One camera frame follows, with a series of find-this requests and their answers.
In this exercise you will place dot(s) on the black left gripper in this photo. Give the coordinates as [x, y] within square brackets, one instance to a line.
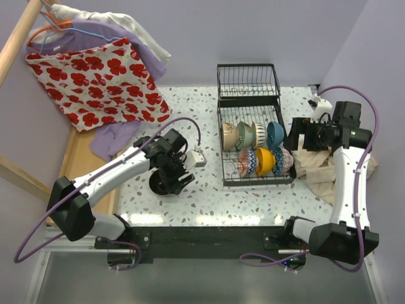
[178, 178]

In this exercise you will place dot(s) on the beige crumpled cloth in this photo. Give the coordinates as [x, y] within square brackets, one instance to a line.
[319, 170]

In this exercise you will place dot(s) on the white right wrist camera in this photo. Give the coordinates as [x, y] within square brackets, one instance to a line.
[322, 111]

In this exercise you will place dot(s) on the blue triangle pattern bowl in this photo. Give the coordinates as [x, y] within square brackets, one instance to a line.
[284, 161]

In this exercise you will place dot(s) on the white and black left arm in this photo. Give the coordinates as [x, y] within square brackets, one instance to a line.
[71, 201]

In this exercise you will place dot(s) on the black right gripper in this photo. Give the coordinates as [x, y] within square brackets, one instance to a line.
[303, 126]

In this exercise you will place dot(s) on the wooden clothes rail frame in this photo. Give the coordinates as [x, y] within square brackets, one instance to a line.
[34, 133]

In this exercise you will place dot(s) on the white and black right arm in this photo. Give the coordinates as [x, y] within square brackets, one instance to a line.
[346, 237]

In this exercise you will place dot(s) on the lilac purple shirt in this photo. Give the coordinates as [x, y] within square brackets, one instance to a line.
[87, 34]

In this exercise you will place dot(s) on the black glossy bowl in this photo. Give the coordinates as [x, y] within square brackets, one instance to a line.
[157, 187]

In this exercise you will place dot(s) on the striped cream bowl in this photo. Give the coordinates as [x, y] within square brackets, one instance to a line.
[260, 135]

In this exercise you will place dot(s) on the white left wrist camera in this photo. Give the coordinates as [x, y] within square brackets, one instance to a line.
[195, 158]

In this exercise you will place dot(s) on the black wire dish rack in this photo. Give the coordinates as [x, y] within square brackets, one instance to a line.
[250, 93]

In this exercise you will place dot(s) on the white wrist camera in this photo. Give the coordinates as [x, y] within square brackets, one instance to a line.
[195, 158]
[322, 111]

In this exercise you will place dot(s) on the orange yellow bowl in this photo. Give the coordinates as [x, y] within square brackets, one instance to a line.
[266, 161]

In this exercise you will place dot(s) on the orange clothes hanger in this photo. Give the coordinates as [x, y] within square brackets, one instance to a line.
[54, 24]

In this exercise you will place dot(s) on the solid blue bowl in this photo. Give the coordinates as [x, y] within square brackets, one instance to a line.
[275, 135]

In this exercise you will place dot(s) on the red pattern bowl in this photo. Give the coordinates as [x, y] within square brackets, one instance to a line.
[247, 162]

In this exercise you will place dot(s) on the red poppy print cloth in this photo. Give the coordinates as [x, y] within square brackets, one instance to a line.
[102, 85]

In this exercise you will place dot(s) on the floral pattern bowl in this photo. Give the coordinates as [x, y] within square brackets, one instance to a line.
[230, 135]

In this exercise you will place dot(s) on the white hanging garment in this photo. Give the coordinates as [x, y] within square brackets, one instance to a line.
[63, 12]

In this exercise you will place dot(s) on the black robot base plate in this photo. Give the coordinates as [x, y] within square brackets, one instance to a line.
[146, 244]

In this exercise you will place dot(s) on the mint green bowl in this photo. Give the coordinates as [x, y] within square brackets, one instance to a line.
[246, 135]

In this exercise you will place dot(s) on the light wooden tray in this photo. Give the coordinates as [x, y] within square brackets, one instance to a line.
[80, 160]

